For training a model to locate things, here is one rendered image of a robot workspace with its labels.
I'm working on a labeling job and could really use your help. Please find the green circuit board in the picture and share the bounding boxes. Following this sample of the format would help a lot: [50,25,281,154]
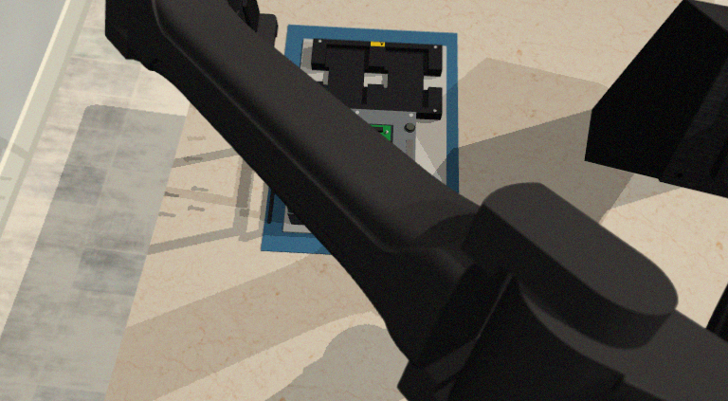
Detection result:
[370,124,391,141]

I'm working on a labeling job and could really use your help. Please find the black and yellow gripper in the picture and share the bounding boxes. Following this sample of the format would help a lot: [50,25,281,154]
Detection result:
[236,0,279,46]

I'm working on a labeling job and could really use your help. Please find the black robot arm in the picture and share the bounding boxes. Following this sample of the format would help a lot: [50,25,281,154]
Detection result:
[105,0,728,401]

